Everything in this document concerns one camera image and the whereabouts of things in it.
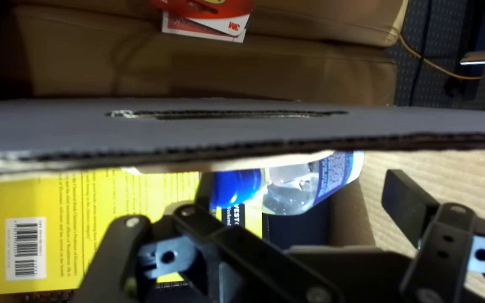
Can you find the yellow book with barcode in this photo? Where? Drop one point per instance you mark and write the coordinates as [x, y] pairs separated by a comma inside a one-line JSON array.
[[84, 224]]

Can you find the black table leg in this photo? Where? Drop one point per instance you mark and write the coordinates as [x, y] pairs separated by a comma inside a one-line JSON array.
[[470, 51]]

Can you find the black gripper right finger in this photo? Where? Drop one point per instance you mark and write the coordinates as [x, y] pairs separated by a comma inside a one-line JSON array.
[[445, 246]]

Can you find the clear bottle with blue label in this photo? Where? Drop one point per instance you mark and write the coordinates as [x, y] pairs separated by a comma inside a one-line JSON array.
[[286, 187]]

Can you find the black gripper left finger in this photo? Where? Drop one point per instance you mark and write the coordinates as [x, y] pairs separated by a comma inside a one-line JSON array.
[[141, 253]]

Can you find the red item with white tag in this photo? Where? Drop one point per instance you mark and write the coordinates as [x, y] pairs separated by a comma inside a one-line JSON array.
[[209, 19]]

